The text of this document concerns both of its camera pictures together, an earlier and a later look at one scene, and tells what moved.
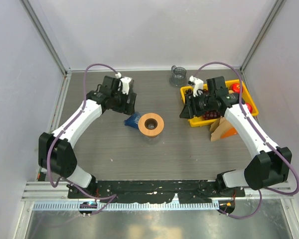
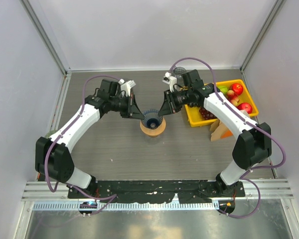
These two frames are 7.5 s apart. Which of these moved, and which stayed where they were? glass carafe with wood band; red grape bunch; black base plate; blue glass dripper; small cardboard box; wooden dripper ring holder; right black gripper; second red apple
Moved: blue glass dripper; right black gripper; glass carafe with wood band
Stayed: second red apple; small cardboard box; wooden dripper ring holder; red grape bunch; black base plate
